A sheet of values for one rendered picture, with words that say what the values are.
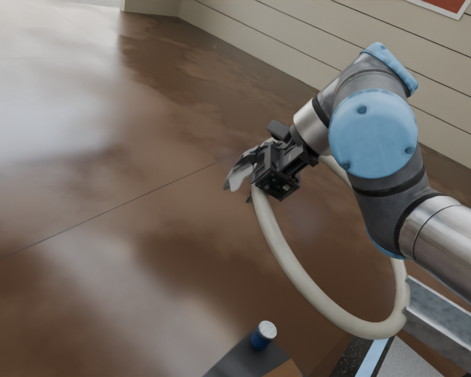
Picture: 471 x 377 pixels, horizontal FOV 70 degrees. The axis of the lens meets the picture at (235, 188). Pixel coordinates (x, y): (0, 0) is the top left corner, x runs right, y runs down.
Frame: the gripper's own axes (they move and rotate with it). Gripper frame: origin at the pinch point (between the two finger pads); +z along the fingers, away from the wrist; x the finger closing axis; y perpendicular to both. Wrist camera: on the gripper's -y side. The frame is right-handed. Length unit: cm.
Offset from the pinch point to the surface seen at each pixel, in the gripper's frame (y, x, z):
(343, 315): 23.0, 18.7, -7.4
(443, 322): 13, 54, -8
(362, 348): 9, 65, 22
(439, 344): 20, 47, -9
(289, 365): -10, 107, 96
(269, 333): -20, 89, 92
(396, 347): 9, 71, 14
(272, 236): 14.1, 3.3, -6.8
